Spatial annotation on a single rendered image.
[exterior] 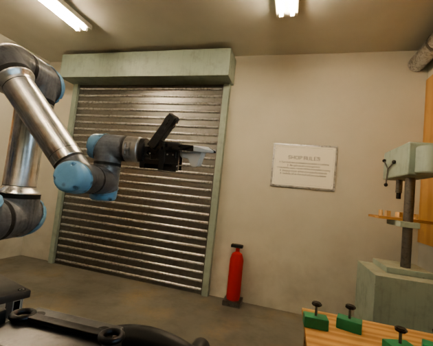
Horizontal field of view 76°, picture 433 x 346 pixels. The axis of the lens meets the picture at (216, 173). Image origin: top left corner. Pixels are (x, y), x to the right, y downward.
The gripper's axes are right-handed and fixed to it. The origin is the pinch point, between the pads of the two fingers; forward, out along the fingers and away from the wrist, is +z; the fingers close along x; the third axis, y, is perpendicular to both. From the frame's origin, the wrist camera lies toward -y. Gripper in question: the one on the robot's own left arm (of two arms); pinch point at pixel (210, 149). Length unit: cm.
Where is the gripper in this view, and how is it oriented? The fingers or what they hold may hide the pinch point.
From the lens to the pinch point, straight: 78.8
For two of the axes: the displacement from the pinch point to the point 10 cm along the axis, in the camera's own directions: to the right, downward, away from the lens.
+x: -0.9, 0.6, -9.9
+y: -0.9, 9.9, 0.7
